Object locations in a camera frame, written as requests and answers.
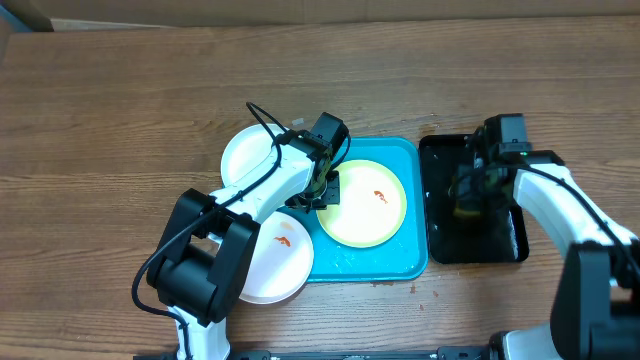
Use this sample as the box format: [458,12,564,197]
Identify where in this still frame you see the green yellow scrub sponge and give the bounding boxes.
[453,202,483,220]

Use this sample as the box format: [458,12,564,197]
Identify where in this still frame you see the white plate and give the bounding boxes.
[220,124,273,186]
[240,212,314,305]

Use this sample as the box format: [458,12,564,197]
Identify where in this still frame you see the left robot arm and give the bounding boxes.
[131,113,351,359]

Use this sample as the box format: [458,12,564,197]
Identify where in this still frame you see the black plastic tray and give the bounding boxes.
[418,135,529,264]

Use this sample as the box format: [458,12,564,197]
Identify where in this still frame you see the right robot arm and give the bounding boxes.
[448,114,639,360]

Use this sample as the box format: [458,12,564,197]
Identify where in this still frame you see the yellow green rimmed plate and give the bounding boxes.
[317,160,407,248]

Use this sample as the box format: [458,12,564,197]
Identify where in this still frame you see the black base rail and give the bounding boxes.
[132,344,501,360]

